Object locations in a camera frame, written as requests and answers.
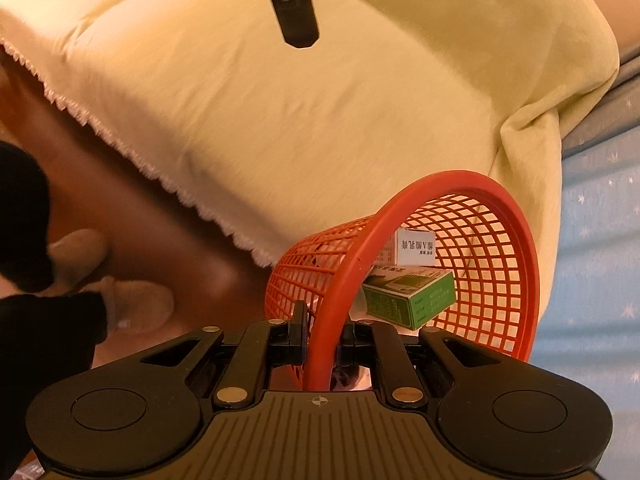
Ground white medicine box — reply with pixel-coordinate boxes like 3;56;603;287
394;228;437;267

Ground black pants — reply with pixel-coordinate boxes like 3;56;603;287
0;141;109;467

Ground green medicine box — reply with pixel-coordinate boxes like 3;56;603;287
361;266;456;331

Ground grey cloth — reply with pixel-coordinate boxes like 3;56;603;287
560;44;640;157

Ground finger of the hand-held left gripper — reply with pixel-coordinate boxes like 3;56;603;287
267;0;321;51

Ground blue star-print sheet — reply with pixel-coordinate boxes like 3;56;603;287
529;125;640;411

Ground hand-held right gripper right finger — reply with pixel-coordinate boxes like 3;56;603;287
338;320;506;408

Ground red plastic mesh basket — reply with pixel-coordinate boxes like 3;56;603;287
265;170;542;392

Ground yellow-green fleece blanket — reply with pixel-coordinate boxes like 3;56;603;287
0;0;621;356

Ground fuzzy beige slipper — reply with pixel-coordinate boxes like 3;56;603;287
85;276;176;336
47;229;112;295

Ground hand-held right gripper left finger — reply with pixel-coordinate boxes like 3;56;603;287
140;301;309;408

